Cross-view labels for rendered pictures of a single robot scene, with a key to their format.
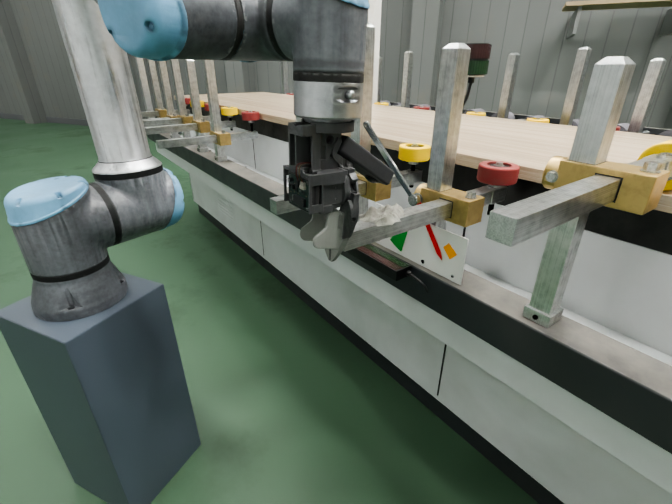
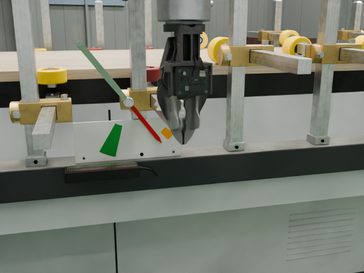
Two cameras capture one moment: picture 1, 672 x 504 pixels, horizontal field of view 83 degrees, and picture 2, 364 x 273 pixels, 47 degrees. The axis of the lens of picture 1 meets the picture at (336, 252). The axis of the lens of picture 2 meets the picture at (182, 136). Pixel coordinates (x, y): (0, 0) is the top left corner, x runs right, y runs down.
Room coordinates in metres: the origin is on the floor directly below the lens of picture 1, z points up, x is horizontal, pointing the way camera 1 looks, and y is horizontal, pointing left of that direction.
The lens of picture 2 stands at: (0.25, 0.69, 1.04)
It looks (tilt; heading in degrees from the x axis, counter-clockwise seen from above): 16 degrees down; 292
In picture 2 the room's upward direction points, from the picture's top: straight up
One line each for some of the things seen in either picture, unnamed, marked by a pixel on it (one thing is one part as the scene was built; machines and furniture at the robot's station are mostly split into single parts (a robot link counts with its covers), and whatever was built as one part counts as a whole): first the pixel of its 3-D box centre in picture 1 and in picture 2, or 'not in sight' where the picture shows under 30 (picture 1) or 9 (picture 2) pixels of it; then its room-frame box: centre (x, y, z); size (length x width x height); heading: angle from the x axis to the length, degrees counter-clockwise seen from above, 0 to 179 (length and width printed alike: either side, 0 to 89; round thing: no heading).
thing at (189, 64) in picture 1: (197, 113); not in sight; (1.95, 0.68, 0.88); 0.03 x 0.03 x 0.48; 36
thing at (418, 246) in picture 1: (414, 240); (129, 140); (0.75, -0.17, 0.75); 0.26 x 0.01 x 0.10; 36
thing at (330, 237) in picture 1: (328, 239); (193, 121); (0.51, 0.01, 0.86); 0.06 x 0.03 x 0.09; 126
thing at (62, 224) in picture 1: (62, 222); not in sight; (0.76, 0.59, 0.79); 0.17 x 0.15 x 0.18; 143
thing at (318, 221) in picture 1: (317, 232); (176, 121); (0.54, 0.03, 0.86); 0.06 x 0.03 x 0.09; 126
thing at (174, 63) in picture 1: (180, 101); not in sight; (2.15, 0.82, 0.92); 0.03 x 0.03 x 0.48; 36
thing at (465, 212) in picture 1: (447, 202); (147, 98); (0.72, -0.22, 0.85); 0.13 x 0.06 x 0.05; 36
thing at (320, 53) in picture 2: not in sight; (333, 53); (0.32, -0.52, 0.95); 0.13 x 0.06 x 0.05; 36
